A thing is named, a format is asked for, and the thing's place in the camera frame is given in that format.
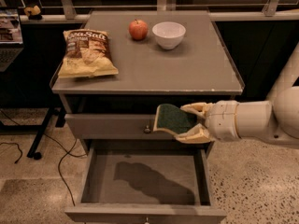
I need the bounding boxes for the open middle drawer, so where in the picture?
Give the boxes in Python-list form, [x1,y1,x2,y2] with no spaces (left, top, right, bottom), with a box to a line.
[65,140,226,224]

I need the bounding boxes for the black floor cable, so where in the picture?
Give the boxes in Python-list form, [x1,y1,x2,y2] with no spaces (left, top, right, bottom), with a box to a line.
[0,108,88,207]

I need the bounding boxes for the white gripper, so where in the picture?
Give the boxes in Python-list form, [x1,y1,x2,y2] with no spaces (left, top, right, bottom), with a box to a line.
[175,101,239,144]

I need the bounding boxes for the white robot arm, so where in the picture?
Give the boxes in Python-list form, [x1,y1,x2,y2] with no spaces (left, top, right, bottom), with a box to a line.
[177,45,299,148]

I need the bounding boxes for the short black cable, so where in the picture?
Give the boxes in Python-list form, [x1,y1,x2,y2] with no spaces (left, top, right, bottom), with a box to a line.
[0,141,24,165]

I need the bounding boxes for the yellow black object on ledge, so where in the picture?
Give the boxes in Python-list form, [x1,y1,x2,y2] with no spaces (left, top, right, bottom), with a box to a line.
[24,5,42,21]

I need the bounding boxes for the black desk leg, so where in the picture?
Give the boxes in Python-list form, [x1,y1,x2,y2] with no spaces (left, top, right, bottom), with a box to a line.
[27,107,65,160]

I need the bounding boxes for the laptop computer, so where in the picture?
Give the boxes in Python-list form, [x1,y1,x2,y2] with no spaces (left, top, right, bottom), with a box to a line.
[0,7,23,72]

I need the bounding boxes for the red apple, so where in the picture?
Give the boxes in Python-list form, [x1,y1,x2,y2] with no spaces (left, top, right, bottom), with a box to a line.
[129,20,149,41]

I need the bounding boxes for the green and yellow sponge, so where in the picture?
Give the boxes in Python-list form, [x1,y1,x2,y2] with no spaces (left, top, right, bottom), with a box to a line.
[153,104,197,136]

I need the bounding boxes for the metal window railing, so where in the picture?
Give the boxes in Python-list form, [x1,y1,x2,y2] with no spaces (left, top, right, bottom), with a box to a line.
[19,0,299,22]

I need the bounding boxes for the sea salt chips bag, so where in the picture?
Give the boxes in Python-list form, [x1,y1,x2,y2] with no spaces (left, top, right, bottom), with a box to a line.
[58,29,119,78]

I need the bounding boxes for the grey drawer cabinet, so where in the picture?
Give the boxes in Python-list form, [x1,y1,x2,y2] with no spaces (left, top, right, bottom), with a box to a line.
[50,9,246,224]

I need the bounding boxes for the white ceramic bowl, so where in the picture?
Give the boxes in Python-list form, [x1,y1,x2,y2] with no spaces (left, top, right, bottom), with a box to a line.
[152,21,186,49]

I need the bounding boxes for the closed top drawer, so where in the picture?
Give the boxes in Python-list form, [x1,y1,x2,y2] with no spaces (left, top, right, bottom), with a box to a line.
[65,114,174,140]

